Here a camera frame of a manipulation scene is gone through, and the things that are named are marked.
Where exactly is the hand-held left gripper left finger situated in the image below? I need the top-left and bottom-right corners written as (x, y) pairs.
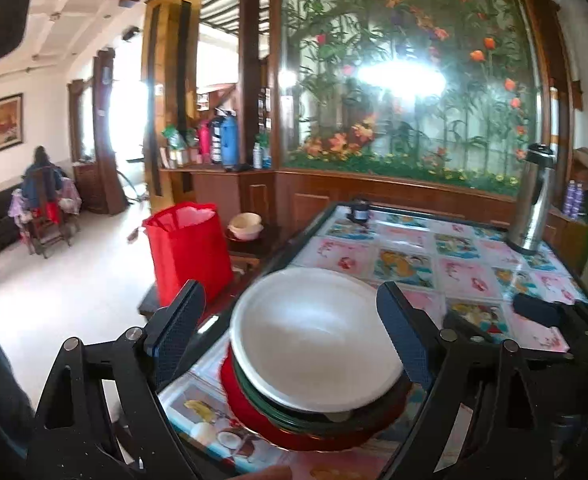
top-left (26, 280), bottom-right (207, 480)

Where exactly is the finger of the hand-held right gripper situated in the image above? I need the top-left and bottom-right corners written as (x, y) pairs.
top-left (513, 292), bottom-right (588, 333)

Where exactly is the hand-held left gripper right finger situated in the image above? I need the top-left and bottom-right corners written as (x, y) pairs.
top-left (375, 281), bottom-right (555, 480)

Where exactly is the large white bowl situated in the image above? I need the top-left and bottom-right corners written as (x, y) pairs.
top-left (229, 266), bottom-right (406, 413)

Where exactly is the red printed plastic plate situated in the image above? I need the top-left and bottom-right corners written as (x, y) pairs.
top-left (219, 347), bottom-right (410, 453)

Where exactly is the person's left hand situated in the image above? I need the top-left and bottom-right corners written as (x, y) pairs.
top-left (239, 464), bottom-right (295, 480)

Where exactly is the wooden side cabinet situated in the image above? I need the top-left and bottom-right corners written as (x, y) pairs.
top-left (546, 207), bottom-right (588, 273)

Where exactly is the fruit print tablecloth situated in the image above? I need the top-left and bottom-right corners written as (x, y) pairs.
top-left (159, 202), bottom-right (588, 480)

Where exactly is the red bag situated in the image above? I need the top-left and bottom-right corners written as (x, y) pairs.
top-left (142, 202), bottom-right (234, 306)

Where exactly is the stainless steel thermos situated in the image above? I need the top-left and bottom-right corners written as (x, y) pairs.
top-left (505, 143), bottom-right (557, 256)

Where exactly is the beige plastic pot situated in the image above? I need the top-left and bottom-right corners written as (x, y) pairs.
top-left (228, 212), bottom-right (265, 241)

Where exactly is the wooden chair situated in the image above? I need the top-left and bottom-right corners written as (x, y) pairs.
top-left (24, 200), bottom-right (82, 261)

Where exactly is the pink bottle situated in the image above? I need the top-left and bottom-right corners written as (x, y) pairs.
top-left (197, 122), bottom-right (211, 163)

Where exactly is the flower glass panel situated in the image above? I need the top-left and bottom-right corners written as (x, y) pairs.
top-left (274, 0), bottom-right (550, 196)

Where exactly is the black bottle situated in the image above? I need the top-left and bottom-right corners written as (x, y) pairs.
top-left (209, 119), bottom-right (222, 165)

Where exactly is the blue bottle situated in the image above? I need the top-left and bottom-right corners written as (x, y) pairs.
top-left (220, 114), bottom-right (239, 168)

